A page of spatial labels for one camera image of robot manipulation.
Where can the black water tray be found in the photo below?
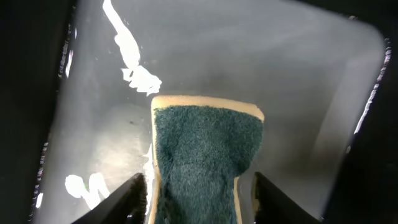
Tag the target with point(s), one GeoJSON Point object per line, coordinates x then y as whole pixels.
{"type": "Point", "coordinates": [324, 73]}

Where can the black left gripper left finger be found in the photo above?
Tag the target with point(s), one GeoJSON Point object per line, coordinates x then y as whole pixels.
{"type": "Point", "coordinates": [126, 205]}

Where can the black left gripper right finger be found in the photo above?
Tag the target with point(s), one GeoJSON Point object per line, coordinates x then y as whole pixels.
{"type": "Point", "coordinates": [272, 206]}

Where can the green and yellow sponge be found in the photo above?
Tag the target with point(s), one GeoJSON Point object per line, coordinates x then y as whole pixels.
{"type": "Point", "coordinates": [201, 147]}

